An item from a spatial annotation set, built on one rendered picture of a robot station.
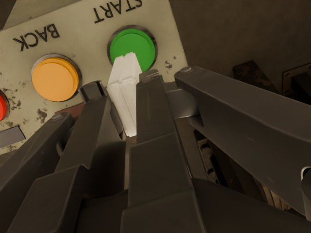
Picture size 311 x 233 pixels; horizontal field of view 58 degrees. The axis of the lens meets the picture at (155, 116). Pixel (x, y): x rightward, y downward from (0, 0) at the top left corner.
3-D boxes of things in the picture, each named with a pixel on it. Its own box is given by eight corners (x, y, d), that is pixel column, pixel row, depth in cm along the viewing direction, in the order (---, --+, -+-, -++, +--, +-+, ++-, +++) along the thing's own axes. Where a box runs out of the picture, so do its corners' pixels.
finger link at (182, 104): (139, 103, 12) (205, 80, 12) (138, 73, 17) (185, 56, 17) (151, 131, 13) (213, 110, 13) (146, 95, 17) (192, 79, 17)
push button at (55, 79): (87, 88, 27) (84, 94, 26) (49, 101, 28) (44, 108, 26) (68, 49, 26) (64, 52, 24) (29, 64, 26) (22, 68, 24)
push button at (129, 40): (159, 62, 27) (161, 66, 25) (120, 76, 27) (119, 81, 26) (145, 21, 25) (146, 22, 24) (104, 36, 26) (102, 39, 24)
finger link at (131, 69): (119, 82, 13) (134, 76, 13) (124, 54, 20) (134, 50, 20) (141, 134, 15) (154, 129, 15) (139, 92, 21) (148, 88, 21)
